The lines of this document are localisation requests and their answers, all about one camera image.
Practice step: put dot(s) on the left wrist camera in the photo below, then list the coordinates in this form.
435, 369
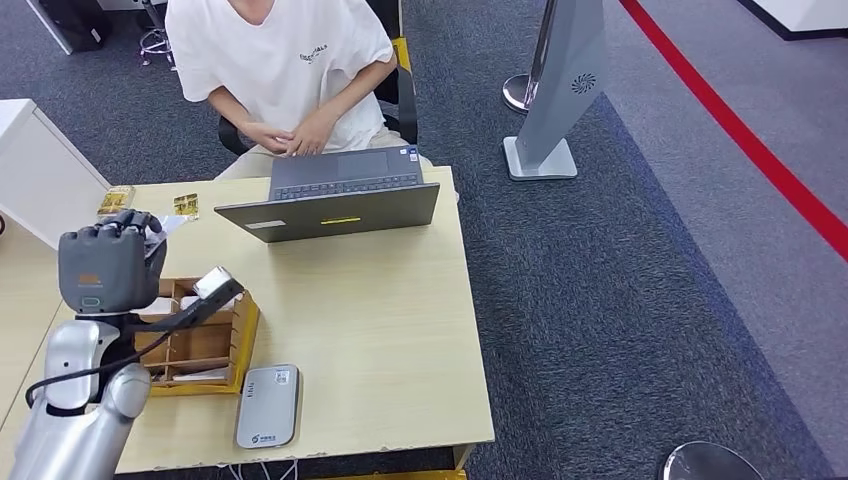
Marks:
212, 283

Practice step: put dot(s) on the grey floor sign stand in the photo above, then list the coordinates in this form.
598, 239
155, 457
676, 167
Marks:
563, 79

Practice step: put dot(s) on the person's left forearm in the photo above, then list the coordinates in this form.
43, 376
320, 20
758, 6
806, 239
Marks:
361, 89

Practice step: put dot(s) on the thin white card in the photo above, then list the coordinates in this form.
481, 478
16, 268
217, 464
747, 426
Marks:
202, 376

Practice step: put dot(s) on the chrome stool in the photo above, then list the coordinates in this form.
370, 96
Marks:
156, 41

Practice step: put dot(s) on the person's right forearm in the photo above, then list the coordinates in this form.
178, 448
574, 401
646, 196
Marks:
228, 107

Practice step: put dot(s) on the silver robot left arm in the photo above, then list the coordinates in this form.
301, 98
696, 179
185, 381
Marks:
73, 424

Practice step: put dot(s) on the black office chair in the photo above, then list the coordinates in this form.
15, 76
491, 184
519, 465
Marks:
405, 99

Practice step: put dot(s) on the white platform black edge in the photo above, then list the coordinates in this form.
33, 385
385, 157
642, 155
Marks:
808, 13

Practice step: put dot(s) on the white ID card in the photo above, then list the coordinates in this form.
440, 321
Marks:
171, 225

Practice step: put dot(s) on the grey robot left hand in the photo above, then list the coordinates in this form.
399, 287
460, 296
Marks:
106, 265

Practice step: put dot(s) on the black bag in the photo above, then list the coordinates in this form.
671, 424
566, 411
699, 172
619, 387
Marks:
76, 23

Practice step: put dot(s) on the white desk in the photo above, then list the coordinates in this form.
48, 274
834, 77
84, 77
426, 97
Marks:
52, 32

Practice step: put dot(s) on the chrome stanchion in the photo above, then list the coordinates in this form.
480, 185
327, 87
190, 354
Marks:
709, 464
518, 91

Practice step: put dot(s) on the person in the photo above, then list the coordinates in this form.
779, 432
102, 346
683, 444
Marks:
278, 60

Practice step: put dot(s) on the white cabinet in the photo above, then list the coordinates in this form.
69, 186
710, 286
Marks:
40, 169

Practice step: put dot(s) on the white card stack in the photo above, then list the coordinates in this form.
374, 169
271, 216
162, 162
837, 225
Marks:
187, 303
159, 307

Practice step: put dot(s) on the person's right hand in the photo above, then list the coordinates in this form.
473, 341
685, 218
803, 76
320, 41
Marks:
268, 137

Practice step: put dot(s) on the person's left hand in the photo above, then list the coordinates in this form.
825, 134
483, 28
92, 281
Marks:
312, 136

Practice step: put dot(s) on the grey laptop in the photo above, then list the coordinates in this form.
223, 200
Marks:
331, 212

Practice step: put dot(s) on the wooden organizer box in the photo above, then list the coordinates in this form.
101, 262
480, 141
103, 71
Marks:
205, 344

